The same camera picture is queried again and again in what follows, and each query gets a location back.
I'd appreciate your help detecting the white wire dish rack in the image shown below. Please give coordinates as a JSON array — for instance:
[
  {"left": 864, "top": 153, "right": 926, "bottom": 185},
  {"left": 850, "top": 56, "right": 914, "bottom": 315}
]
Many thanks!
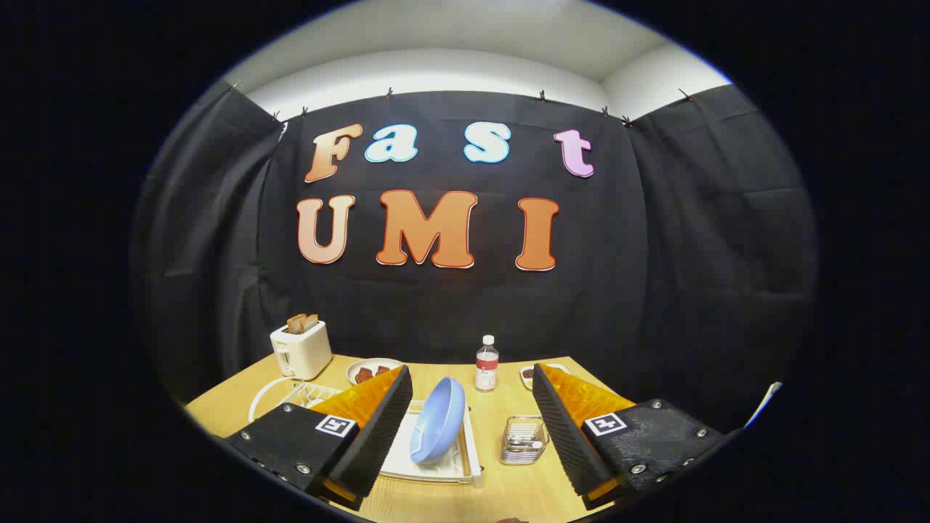
[{"left": 276, "top": 381, "right": 484, "bottom": 487}]

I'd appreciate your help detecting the white toaster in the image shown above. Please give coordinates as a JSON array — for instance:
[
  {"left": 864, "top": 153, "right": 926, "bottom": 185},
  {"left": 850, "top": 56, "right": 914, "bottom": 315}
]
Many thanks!
[{"left": 270, "top": 320, "right": 333, "bottom": 381}]

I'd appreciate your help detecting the black backdrop cloth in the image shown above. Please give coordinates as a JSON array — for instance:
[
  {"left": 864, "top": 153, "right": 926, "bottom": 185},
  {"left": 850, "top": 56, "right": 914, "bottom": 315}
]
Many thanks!
[{"left": 131, "top": 80, "right": 818, "bottom": 429}]

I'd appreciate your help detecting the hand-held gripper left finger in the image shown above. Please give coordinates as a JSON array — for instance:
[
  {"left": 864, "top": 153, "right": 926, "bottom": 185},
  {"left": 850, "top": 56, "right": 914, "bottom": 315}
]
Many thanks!
[{"left": 224, "top": 365, "right": 413, "bottom": 511}]

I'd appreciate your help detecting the beige round dish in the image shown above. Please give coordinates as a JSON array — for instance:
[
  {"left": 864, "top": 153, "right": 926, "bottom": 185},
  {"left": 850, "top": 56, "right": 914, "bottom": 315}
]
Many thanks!
[{"left": 346, "top": 357, "right": 405, "bottom": 386}]

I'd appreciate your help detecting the clear bottle with red label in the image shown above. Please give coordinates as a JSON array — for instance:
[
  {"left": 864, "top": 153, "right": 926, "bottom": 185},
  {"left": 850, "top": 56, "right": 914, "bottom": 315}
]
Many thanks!
[{"left": 475, "top": 335, "right": 500, "bottom": 392}]

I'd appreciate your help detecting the metal wire basket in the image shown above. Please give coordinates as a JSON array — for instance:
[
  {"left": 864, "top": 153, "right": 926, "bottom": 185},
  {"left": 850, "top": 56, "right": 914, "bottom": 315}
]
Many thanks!
[{"left": 500, "top": 415, "right": 550, "bottom": 466}]

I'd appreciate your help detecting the white divided dish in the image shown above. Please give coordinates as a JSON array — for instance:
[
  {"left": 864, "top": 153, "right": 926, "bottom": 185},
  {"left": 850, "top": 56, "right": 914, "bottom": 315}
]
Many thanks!
[{"left": 519, "top": 363, "right": 571, "bottom": 391}]

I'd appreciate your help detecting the blue plate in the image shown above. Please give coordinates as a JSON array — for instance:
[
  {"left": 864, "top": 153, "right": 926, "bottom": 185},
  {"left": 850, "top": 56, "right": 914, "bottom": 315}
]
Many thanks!
[{"left": 409, "top": 376, "right": 466, "bottom": 466}]

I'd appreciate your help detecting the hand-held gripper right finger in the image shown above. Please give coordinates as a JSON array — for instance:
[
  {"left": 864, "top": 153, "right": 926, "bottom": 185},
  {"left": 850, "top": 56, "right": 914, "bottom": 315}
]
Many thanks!
[{"left": 532, "top": 363, "right": 727, "bottom": 509}]

